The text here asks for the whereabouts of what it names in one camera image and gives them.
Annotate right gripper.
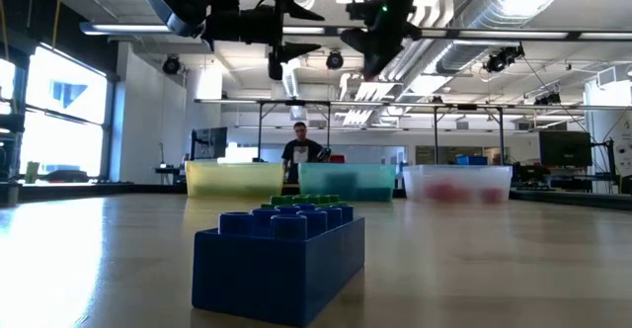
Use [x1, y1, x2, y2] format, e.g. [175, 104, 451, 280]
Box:
[340, 0, 424, 80]

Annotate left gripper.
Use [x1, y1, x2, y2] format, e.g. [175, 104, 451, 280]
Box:
[202, 0, 326, 64]

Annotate long red toy block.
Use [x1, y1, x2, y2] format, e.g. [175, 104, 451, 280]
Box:
[425, 179, 469, 204]

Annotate green toy building block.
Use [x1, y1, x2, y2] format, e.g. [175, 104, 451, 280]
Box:
[192, 184, 281, 200]
[260, 194, 341, 209]

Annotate blue toy building block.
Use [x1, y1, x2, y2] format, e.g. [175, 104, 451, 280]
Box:
[191, 204, 366, 328]

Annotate black ceiling spotlight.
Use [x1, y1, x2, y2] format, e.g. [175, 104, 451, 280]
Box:
[161, 54, 182, 76]
[325, 49, 346, 71]

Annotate white ceiling pipes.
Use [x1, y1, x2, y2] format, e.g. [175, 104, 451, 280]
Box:
[340, 1, 448, 126]

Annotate long ceiling light bar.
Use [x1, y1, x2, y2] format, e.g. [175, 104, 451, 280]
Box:
[78, 21, 632, 42]

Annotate person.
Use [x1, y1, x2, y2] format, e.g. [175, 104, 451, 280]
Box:
[280, 122, 331, 185]

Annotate teal plastic bin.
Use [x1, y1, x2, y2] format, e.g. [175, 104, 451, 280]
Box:
[297, 162, 398, 203]

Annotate black ceiling-mounted device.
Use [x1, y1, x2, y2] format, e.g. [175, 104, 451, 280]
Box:
[482, 43, 526, 75]

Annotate black computer monitor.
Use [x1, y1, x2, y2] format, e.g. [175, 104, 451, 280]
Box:
[190, 126, 229, 161]
[537, 129, 593, 169]

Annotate blue box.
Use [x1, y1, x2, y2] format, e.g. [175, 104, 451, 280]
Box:
[454, 154, 489, 166]

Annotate yellow plastic bin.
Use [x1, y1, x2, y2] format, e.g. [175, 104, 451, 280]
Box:
[184, 161, 286, 201]

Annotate clear plastic bin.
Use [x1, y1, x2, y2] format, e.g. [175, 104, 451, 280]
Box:
[402, 164, 514, 205]

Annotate large bright window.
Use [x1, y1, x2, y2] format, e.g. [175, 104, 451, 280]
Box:
[0, 45, 110, 181]

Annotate black equipment stand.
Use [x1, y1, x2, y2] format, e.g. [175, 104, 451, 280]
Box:
[0, 113, 24, 208]

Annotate black metal workstation frame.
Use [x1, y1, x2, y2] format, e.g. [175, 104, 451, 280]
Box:
[195, 98, 332, 164]
[432, 103, 506, 166]

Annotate silver ceiling air duct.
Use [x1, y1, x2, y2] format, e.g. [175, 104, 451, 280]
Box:
[402, 0, 577, 87]

